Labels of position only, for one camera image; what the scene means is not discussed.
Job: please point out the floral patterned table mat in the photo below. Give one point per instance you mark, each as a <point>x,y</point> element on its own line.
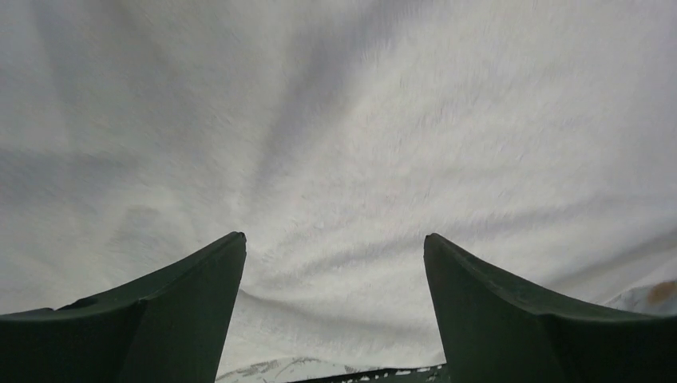
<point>658,299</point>

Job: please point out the white fluffy towel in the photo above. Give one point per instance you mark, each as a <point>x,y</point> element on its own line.
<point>336,135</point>

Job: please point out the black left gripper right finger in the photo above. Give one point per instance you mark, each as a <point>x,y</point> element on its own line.
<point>497,327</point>

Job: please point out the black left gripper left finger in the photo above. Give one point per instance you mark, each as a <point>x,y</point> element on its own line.
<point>167,326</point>

